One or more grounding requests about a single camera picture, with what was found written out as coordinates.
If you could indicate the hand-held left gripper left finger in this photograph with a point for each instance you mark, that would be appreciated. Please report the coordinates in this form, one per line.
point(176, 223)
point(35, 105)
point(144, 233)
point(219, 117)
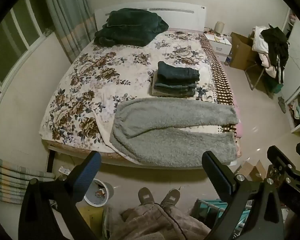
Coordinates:
point(91, 170)

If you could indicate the striped folded cloth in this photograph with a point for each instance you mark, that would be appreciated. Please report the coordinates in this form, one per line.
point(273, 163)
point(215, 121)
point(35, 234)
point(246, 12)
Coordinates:
point(10, 180)

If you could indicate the yellow box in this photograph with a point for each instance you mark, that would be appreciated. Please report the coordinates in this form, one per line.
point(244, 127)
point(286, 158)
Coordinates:
point(90, 220)

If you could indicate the beige folded pants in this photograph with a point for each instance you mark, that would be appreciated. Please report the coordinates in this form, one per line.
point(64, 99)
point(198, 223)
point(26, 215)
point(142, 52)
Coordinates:
point(156, 90)

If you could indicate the white trash bin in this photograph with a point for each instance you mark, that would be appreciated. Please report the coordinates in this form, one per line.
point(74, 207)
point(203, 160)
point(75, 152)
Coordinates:
point(100, 195)

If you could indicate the green striped curtain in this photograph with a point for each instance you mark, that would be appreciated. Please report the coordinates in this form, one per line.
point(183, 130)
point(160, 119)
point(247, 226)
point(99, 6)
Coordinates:
point(67, 17)

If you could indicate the person's shoe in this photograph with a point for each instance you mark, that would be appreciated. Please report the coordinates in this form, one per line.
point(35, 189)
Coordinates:
point(146, 196)
point(171, 198)

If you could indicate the flat cardboard piece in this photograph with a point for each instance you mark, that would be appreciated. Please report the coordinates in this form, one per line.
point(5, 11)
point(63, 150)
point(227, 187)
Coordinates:
point(250, 171)

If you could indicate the pink clothing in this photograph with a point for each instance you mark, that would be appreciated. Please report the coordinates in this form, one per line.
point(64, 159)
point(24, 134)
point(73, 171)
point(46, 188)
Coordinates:
point(268, 66)

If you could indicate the teal rack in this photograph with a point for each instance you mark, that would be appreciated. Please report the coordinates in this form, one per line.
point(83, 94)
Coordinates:
point(210, 207)

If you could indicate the white bed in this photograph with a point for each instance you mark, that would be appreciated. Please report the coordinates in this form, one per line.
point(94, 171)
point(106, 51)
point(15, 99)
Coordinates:
point(180, 17)

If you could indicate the dark blue folded jeans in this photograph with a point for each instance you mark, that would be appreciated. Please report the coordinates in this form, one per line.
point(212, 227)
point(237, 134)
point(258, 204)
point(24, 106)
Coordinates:
point(176, 71)

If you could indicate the person's brown robe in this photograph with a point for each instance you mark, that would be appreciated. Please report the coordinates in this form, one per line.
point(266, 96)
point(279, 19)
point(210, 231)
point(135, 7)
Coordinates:
point(152, 225)

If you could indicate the dark green folded blanket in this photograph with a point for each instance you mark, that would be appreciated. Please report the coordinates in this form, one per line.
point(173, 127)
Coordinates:
point(130, 27)

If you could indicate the brown checkered blanket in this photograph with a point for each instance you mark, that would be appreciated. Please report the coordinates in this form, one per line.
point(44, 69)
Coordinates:
point(222, 85)

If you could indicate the grey slipper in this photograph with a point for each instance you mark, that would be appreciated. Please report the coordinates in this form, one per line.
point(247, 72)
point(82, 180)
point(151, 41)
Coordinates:
point(282, 103)

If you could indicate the large cardboard box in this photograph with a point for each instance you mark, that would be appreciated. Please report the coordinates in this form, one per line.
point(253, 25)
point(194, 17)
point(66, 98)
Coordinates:
point(241, 52)

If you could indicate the person's right shoe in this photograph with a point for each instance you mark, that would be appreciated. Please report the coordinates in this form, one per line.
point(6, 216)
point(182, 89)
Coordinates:
point(171, 198)

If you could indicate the floral blanket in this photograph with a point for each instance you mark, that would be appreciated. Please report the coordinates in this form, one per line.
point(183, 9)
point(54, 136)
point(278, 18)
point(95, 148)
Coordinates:
point(102, 80)

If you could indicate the wooden chair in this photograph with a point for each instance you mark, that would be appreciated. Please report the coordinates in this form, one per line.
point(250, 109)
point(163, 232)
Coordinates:
point(255, 75)

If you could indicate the white nightstand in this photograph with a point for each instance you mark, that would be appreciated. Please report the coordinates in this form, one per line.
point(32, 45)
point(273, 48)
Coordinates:
point(221, 46)

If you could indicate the white wardrobe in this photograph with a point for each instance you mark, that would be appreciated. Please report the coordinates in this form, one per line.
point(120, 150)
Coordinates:
point(298, 55)

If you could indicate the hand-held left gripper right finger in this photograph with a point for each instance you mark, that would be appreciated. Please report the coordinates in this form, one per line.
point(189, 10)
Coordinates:
point(215, 172)

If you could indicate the faded blue folded jeans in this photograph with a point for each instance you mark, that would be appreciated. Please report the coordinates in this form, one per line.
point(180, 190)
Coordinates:
point(175, 88)

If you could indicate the window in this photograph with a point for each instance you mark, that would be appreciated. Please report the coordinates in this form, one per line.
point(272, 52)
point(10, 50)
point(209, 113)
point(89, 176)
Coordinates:
point(17, 35)

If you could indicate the white clothing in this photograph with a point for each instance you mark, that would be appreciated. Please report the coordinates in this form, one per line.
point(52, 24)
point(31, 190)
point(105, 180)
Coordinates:
point(260, 41)

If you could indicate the green box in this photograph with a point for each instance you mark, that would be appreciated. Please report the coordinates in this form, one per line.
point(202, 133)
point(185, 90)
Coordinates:
point(277, 87)

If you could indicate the black clothing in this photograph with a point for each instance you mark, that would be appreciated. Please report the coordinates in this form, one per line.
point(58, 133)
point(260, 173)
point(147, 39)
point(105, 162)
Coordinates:
point(277, 45)

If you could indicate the person's left shoe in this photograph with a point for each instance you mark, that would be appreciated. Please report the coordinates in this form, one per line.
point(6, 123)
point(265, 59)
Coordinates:
point(146, 196)

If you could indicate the grey fluffy pants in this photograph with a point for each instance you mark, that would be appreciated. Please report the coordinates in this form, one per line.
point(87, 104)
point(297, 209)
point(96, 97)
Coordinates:
point(165, 140)

